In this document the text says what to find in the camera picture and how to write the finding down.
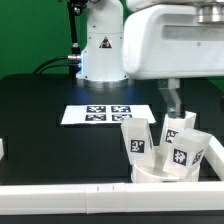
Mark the white front rail wall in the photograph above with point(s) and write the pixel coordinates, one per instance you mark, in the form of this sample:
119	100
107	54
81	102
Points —
111	198

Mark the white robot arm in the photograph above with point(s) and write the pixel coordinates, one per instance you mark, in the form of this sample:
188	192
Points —
101	59

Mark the white right rail wall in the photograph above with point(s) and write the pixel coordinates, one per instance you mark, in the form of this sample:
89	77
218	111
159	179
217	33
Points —
215	157

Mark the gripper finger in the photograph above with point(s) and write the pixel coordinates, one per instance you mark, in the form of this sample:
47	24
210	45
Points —
168	89

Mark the white block at left edge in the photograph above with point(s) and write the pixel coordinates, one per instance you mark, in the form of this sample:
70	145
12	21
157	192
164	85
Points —
1	149

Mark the white rail wall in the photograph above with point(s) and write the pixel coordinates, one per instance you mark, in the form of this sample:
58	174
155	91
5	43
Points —
111	198
215	157

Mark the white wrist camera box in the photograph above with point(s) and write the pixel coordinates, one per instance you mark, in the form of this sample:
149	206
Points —
136	5

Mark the white sheet with four tags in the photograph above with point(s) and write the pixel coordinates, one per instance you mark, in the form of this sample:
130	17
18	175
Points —
105	114

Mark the white round stool seat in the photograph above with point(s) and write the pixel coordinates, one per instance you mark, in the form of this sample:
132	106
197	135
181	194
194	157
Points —
142	174

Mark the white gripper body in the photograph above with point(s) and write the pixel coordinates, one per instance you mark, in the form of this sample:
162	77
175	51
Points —
174	41

